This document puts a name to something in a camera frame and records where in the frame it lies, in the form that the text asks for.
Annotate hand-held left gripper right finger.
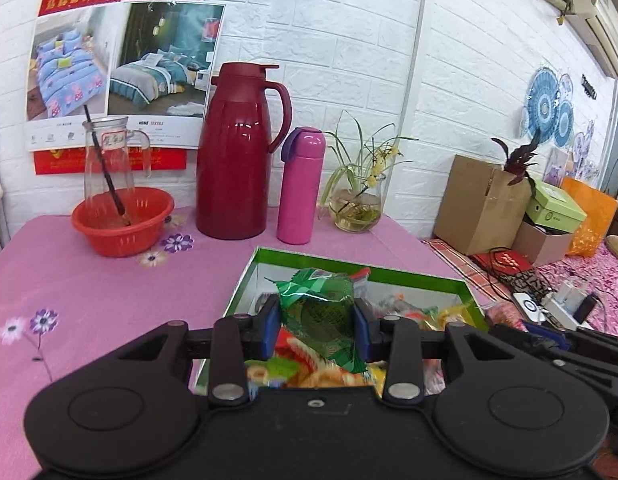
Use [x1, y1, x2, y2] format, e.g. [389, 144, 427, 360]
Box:
[352, 298, 520, 405]

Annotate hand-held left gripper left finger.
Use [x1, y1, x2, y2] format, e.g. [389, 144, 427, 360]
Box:
[109, 294, 281, 407]

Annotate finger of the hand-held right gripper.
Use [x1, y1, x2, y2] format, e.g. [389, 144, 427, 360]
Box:
[489, 322, 618, 386]

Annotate small green foil packet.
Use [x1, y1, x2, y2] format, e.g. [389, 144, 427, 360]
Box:
[275, 267, 373, 374]

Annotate green cardboard box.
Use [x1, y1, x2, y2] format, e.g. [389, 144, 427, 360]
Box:
[194, 246, 491, 397]

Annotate white power strip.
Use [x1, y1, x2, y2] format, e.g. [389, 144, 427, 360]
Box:
[540, 280, 603, 332]

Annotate white round charger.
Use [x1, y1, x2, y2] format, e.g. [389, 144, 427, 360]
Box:
[513, 291, 546, 314]

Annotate black patterned pouch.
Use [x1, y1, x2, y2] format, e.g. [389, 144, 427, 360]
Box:
[508, 269, 556, 302]

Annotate beige cardboard box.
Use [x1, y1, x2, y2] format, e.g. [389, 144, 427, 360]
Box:
[510, 220, 573, 267]

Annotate red flat box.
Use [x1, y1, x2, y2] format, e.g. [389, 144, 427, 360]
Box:
[470, 249, 533, 274]

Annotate plant in glass vase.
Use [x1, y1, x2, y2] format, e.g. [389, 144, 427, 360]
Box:
[318, 109, 420, 234]

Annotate orange bag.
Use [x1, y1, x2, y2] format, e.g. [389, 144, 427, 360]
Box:
[560, 175, 618, 259]

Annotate pink bottle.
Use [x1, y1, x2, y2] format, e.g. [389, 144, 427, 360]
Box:
[276, 126, 327, 246]

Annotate green shoe box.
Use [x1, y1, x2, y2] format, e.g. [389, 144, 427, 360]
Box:
[524, 179, 588, 235]

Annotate brown cardboard box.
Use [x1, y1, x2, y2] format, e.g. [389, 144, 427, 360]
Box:
[432, 154, 533, 257]

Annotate red plastic basin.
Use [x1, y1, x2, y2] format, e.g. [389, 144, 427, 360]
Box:
[71, 187, 176, 259]

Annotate dark red thermos jug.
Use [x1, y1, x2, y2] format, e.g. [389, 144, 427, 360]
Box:
[195, 61, 294, 241]

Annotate dark red leafy plant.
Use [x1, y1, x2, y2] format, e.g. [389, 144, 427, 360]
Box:
[490, 131, 543, 187]

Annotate black stirring stick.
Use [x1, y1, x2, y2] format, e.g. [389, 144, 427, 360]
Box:
[82, 105, 133, 227]

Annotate glass pitcher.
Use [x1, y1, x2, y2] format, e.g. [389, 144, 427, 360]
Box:
[82, 115, 153, 213]

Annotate white air conditioner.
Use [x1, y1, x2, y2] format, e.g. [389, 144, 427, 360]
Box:
[558, 0, 618, 81]

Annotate blue decorative wall fans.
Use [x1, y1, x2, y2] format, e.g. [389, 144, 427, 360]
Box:
[518, 65, 576, 149]

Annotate wall poster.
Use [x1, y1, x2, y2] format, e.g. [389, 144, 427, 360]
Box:
[25, 0, 228, 177]

